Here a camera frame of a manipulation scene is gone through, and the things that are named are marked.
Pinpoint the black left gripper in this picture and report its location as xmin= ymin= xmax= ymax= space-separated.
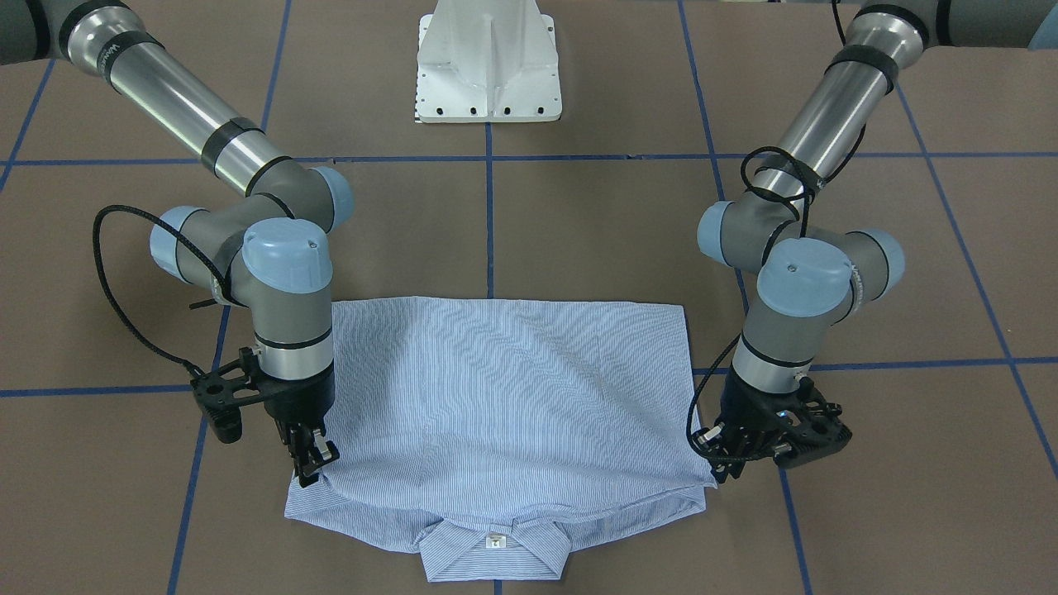
xmin=709 ymin=369 xmax=808 ymax=483

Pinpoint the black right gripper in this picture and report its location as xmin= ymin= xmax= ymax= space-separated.
xmin=262 ymin=368 xmax=341 ymax=488

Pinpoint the light blue striped shirt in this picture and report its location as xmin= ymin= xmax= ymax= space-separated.
xmin=284 ymin=298 xmax=717 ymax=583

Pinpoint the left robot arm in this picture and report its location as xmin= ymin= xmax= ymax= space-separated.
xmin=685 ymin=1 xmax=1056 ymax=483

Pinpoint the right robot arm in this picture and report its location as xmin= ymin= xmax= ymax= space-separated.
xmin=2 ymin=1 xmax=354 ymax=488

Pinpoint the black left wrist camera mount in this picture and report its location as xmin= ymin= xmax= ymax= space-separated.
xmin=772 ymin=377 xmax=853 ymax=469

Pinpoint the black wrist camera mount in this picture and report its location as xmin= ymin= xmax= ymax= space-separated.
xmin=772 ymin=377 xmax=853 ymax=469
xmin=190 ymin=347 xmax=269 ymax=445

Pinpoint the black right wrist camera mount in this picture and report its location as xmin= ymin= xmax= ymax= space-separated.
xmin=190 ymin=347 xmax=269 ymax=445

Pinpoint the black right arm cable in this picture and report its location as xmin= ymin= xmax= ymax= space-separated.
xmin=91 ymin=203 xmax=241 ymax=377

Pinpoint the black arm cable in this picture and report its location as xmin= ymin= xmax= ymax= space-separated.
xmin=686 ymin=0 xmax=869 ymax=459
xmin=91 ymin=203 xmax=241 ymax=377

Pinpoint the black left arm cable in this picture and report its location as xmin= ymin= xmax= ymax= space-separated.
xmin=686 ymin=0 xmax=869 ymax=459

